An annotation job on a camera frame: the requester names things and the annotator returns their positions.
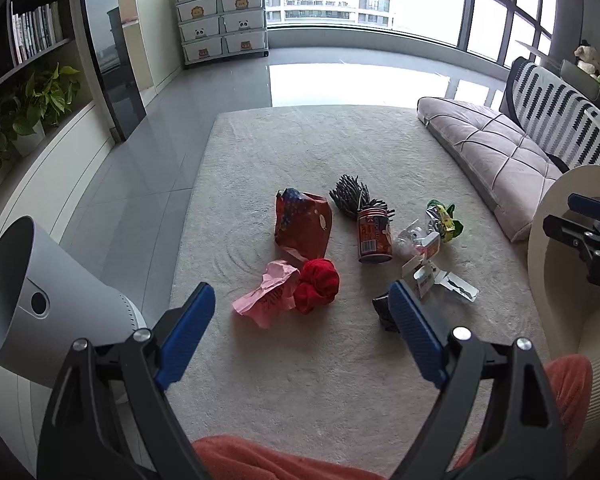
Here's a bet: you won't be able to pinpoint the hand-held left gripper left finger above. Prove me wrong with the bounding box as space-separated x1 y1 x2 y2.
36 282 217 480

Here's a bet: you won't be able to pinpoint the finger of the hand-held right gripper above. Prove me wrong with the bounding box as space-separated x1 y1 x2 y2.
542 215 600 263
567 192 600 223

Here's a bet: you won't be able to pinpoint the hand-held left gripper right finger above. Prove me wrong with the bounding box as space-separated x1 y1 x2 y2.
387 280 566 480

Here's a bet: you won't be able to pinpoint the pink paper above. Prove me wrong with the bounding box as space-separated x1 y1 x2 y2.
232 259 301 330

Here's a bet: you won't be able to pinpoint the clear plastic wrapper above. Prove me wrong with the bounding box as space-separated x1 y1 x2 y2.
392 220 443 261

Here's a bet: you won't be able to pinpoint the green snack packet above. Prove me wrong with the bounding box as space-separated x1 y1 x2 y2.
426 199 465 243

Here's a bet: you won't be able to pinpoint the grey round trash bin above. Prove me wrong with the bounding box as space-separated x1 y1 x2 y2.
0 216 153 406

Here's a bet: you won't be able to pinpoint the red snack bag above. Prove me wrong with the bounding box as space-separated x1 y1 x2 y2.
274 187 333 266

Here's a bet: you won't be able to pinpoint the black wrapper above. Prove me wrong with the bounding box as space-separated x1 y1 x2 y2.
372 294 401 333

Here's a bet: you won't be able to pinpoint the round white table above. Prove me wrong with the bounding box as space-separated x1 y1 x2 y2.
527 165 600 461

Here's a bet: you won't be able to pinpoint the small white cardboard packaging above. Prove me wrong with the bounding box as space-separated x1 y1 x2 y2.
401 255 441 298

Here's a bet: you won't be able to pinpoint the torn silver white wrapper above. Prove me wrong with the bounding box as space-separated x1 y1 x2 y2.
430 269 480 303

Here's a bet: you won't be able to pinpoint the red drink can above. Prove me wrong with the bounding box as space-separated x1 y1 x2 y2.
356 207 394 264

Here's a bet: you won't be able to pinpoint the striped black white cushion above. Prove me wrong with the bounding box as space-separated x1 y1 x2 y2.
500 56 600 171

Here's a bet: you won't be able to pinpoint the red crumpled cloth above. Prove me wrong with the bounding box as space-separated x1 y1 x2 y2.
292 258 341 316

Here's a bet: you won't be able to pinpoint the grey quilted floor cushion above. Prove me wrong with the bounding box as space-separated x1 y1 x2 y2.
416 96 563 243

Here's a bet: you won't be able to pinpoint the person's right leg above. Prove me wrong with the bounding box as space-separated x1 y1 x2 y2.
452 354 593 468

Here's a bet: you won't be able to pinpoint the person's leg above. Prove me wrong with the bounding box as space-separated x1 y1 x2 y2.
452 354 593 468
190 435 386 480

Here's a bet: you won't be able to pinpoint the white brown plush toy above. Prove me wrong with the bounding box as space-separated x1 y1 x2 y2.
574 40 600 78

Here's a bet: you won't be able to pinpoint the dark grey fringed bundle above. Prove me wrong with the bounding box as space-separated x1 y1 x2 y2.
329 174 397 221

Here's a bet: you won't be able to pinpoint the person's left leg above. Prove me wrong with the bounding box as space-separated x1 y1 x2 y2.
190 435 386 480

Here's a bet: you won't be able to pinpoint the beige carpet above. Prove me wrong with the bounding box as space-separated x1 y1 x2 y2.
167 105 556 480

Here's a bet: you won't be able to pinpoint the black glossy panel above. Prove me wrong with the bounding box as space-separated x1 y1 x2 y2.
80 0 147 142

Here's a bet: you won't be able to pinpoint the potted green plant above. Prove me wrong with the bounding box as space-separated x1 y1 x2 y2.
0 62 81 173

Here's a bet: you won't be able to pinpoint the white animal print drawer cabinet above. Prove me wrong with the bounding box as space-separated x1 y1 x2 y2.
172 0 270 66

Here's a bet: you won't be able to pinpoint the apartment buildings outside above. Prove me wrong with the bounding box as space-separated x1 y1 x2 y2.
265 0 396 28

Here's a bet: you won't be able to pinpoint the row of books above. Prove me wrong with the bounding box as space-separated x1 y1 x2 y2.
11 1 63 65

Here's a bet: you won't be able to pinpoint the white wall shelving unit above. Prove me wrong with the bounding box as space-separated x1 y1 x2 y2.
0 0 148 241

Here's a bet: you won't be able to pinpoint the black window frame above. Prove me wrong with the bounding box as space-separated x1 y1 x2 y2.
457 0 556 68

